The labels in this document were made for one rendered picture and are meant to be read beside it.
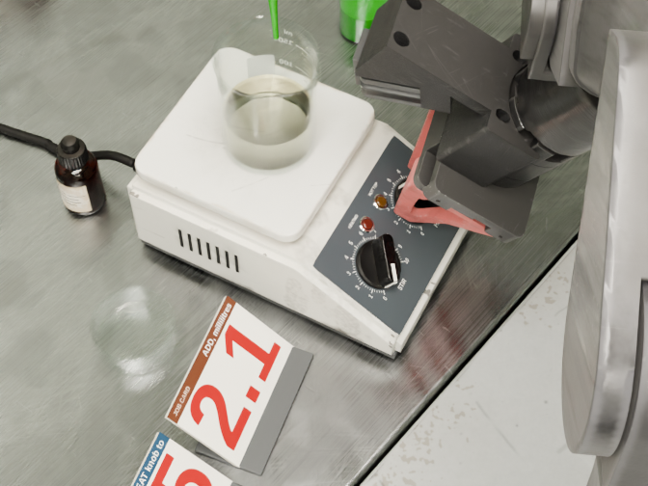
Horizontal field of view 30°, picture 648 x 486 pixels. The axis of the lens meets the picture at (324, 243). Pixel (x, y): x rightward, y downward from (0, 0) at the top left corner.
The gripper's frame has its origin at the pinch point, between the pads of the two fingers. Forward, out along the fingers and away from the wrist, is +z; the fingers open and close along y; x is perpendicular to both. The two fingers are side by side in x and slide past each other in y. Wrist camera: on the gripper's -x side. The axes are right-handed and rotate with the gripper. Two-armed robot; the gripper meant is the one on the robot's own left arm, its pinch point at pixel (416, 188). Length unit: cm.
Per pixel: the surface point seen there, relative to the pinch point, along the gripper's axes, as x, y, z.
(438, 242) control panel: 3.3, 1.9, 1.3
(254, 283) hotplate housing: -5.8, 8.1, 7.1
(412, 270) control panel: 2.1, 4.7, 1.3
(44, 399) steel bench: -14.2, 19.1, 13.5
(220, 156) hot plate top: -11.9, 2.8, 3.9
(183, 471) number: -6.4, 21.6, 5.6
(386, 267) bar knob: -0.5, 6.3, -0.3
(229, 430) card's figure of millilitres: -4.4, 18.1, 6.0
